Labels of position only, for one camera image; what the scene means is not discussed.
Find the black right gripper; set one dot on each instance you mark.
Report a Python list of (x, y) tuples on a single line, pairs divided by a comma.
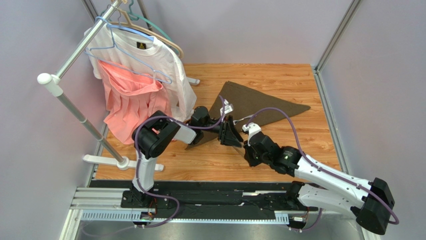
[(250, 154)]

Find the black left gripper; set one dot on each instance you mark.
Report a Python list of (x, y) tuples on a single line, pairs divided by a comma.
[(227, 138)]

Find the olive brown cloth napkin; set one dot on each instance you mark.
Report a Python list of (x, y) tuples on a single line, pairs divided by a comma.
[(247, 101)]

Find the silver fork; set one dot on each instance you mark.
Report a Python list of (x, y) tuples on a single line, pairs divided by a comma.
[(242, 119)]

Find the silver table knife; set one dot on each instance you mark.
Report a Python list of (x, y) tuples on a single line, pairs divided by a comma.
[(240, 150)]

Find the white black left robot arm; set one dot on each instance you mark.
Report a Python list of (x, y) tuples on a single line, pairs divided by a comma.
[(153, 136)]

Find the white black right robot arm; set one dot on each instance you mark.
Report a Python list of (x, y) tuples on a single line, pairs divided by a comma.
[(368, 202)]

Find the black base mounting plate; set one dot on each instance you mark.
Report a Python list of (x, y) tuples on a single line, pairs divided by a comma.
[(214, 200)]

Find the pink pleated skirt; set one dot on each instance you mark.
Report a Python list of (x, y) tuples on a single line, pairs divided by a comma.
[(130, 99)]

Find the white t-shirt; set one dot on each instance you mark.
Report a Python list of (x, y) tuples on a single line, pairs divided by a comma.
[(181, 95)]

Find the wooden clothes hanger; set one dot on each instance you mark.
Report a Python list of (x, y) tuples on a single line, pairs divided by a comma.
[(140, 37)]

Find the teal clothes hanger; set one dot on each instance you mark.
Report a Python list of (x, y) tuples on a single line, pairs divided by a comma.
[(151, 30)]

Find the white clothes rack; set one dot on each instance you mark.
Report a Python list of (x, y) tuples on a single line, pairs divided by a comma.
[(51, 83)]

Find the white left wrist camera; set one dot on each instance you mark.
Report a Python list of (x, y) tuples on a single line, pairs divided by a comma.
[(226, 108)]

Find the aluminium frame rail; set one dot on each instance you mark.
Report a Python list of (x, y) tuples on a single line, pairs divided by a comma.
[(103, 203)]

